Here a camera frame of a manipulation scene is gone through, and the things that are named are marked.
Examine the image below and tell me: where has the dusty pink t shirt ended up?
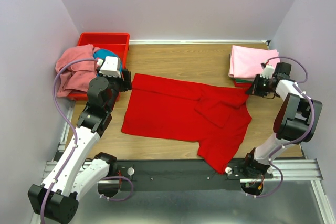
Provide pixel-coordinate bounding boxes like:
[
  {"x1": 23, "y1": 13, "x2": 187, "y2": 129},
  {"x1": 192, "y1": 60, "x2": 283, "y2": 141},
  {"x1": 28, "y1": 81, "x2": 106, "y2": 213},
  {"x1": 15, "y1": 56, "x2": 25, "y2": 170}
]
[{"x1": 55, "y1": 44, "x2": 100, "y2": 98}]

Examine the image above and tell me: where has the red t shirt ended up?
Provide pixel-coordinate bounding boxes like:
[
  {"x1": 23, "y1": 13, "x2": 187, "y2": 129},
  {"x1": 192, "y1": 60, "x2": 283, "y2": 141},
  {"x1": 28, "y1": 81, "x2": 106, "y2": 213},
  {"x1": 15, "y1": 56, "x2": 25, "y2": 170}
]
[{"x1": 121, "y1": 73, "x2": 251, "y2": 174}]

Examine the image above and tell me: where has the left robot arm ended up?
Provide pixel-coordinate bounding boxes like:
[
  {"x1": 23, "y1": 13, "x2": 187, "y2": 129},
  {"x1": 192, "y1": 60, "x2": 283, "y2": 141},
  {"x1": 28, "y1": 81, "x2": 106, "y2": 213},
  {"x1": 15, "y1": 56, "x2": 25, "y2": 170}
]
[{"x1": 28, "y1": 69, "x2": 132, "y2": 223}]

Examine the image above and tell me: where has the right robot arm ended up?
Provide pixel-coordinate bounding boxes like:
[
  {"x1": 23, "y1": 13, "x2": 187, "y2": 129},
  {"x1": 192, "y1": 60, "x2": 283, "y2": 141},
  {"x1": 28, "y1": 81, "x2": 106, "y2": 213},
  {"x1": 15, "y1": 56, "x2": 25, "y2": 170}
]
[{"x1": 242, "y1": 60, "x2": 323, "y2": 178}]

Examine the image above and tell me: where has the folded red shirt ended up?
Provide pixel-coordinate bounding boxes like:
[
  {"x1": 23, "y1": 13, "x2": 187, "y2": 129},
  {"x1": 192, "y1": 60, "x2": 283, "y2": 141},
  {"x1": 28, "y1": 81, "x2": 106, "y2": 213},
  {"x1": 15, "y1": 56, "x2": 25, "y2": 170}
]
[{"x1": 234, "y1": 80, "x2": 253, "y2": 88}]

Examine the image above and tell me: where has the folded green shirt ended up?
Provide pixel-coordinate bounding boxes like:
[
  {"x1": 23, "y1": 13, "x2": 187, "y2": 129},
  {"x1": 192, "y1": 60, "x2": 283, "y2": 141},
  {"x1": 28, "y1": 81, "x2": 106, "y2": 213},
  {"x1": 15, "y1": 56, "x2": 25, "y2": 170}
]
[{"x1": 235, "y1": 79, "x2": 254, "y2": 83}]

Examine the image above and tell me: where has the folded light pink shirt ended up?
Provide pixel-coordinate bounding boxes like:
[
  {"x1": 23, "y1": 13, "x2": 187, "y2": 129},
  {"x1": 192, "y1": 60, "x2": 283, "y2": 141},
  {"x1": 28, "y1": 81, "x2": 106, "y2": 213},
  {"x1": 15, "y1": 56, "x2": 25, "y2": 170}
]
[{"x1": 228, "y1": 45, "x2": 280, "y2": 79}]

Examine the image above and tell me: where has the blue t shirt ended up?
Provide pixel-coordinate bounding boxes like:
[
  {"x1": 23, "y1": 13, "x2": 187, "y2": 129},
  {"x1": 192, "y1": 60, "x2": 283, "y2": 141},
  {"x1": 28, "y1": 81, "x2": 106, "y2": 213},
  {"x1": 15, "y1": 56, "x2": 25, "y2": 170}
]
[{"x1": 93, "y1": 49, "x2": 118, "y2": 60}]

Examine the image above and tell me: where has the red plastic bin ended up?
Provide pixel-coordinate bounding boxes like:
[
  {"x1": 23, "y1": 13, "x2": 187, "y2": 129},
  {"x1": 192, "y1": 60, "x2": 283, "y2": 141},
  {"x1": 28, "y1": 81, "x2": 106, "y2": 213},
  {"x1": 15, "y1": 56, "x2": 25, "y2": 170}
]
[{"x1": 68, "y1": 32, "x2": 131, "y2": 101}]

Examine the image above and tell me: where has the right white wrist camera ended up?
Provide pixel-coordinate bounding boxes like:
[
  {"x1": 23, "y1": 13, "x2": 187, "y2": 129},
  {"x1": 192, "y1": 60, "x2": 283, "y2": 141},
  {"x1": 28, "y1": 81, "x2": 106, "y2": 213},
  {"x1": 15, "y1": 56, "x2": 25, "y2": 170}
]
[{"x1": 260, "y1": 61, "x2": 275, "y2": 79}]

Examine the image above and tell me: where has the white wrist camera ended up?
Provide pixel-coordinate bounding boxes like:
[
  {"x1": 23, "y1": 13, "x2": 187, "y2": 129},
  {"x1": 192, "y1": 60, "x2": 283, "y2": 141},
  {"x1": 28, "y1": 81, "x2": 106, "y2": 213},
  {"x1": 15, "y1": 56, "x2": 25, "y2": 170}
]
[
  {"x1": 97, "y1": 56, "x2": 122, "y2": 78},
  {"x1": 260, "y1": 61, "x2": 275, "y2": 79}
]

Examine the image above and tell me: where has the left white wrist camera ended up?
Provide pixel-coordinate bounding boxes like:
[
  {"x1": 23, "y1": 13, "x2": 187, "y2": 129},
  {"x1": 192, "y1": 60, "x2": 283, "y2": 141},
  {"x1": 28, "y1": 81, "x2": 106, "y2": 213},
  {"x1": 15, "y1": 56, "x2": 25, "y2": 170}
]
[{"x1": 97, "y1": 56, "x2": 122, "y2": 78}]

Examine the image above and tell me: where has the aluminium frame rail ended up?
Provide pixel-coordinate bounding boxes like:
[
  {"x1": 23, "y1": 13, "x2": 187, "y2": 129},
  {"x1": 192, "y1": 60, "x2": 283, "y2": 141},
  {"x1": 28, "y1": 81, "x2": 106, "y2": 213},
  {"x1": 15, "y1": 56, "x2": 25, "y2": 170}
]
[{"x1": 29, "y1": 103, "x2": 336, "y2": 224}]

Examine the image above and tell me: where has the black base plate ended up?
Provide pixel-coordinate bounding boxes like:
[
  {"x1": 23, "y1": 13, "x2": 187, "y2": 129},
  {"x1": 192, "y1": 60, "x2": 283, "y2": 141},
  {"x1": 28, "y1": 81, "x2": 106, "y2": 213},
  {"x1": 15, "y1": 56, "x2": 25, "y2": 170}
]
[{"x1": 86, "y1": 157, "x2": 274, "y2": 193}]

